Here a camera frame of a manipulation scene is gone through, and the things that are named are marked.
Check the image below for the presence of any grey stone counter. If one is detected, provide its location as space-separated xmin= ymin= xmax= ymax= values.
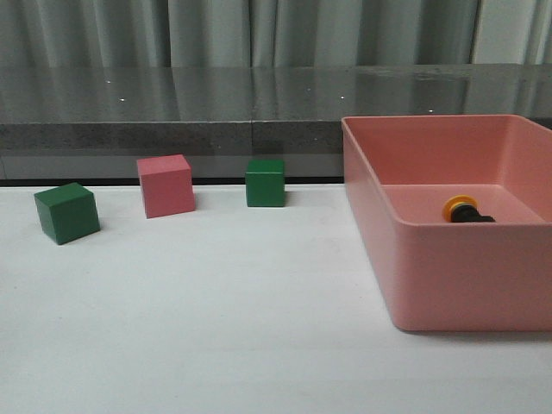
xmin=1 ymin=64 xmax=551 ymax=184

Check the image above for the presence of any green cube left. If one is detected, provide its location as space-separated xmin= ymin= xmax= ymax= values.
xmin=34 ymin=183 xmax=100 ymax=245

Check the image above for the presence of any green cube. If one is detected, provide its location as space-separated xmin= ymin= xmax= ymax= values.
xmin=245 ymin=160 xmax=285 ymax=207
xmin=34 ymin=183 xmax=100 ymax=245

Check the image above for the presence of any pink cube middle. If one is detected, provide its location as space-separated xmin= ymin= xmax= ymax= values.
xmin=136 ymin=154 xmax=196 ymax=218

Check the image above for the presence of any green cube right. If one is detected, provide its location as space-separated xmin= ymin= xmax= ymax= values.
xmin=245 ymin=160 xmax=285 ymax=207

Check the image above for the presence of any grey curtain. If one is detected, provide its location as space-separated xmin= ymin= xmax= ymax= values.
xmin=1 ymin=1 xmax=551 ymax=68

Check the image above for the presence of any pink plastic bin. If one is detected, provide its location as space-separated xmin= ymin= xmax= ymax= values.
xmin=342 ymin=115 xmax=551 ymax=331

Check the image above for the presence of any yellow push button switch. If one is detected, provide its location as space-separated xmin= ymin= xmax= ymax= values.
xmin=442 ymin=194 xmax=496 ymax=223

